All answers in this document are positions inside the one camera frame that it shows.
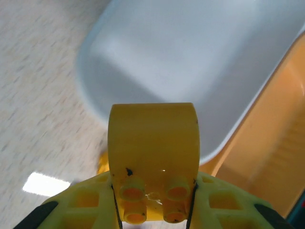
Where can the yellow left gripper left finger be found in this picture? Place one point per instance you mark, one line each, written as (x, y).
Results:
(83, 212)

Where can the white rectangular container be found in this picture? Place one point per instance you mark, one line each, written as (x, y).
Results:
(166, 59)

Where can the yellow lego brick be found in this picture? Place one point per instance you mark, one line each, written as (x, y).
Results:
(152, 143)
(103, 164)

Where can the orange container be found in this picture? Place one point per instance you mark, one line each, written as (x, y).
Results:
(274, 143)

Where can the teal container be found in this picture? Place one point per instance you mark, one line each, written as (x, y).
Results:
(299, 218)

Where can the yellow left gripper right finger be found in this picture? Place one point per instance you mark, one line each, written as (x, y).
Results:
(226, 210)

